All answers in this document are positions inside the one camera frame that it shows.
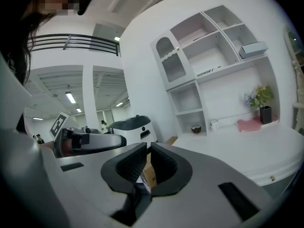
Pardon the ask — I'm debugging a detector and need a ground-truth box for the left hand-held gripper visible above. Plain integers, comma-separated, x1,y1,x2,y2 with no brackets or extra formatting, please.
49,112,127,159

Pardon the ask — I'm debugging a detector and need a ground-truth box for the person's black printed top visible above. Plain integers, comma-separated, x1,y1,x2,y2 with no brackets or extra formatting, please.
0,48,31,134

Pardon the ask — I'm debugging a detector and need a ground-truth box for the pink folded cloth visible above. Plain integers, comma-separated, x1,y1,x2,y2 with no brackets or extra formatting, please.
237,116,279,133

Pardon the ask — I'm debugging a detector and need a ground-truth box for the white shelf cabinet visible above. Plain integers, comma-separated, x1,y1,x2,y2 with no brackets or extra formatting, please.
150,4,304,187

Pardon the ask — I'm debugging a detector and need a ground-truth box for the black head-mounted camera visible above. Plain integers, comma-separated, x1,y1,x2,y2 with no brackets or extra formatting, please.
76,0,98,16

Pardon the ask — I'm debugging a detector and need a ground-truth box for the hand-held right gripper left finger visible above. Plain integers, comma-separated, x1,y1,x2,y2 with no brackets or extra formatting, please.
46,141,148,228

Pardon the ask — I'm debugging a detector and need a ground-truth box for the black balcony railing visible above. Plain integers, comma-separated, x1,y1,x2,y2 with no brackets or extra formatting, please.
27,33,121,57

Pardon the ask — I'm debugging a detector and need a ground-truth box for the purple and yellow flower bouquet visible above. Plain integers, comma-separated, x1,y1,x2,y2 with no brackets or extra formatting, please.
244,85,274,109

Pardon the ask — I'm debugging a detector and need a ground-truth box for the grey and white box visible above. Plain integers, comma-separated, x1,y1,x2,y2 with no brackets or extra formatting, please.
238,41,269,60

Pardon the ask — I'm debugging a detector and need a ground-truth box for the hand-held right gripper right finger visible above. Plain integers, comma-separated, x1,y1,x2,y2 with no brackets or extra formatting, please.
137,141,284,228

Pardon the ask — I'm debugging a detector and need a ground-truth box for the white arched cabinet door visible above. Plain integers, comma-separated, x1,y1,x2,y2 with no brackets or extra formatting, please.
151,29,195,90

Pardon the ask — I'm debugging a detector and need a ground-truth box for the brown cardboard box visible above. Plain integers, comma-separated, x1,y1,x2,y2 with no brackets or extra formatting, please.
140,160,158,195

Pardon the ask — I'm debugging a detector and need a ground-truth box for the white ornate vanity stand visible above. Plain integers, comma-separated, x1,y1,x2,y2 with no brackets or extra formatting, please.
283,25,304,133

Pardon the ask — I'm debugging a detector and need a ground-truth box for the flat white book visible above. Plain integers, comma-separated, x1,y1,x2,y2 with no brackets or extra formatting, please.
195,67,218,78

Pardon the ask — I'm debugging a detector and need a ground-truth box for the white shelf compartment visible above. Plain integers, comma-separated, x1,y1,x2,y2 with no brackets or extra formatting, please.
176,110,208,137

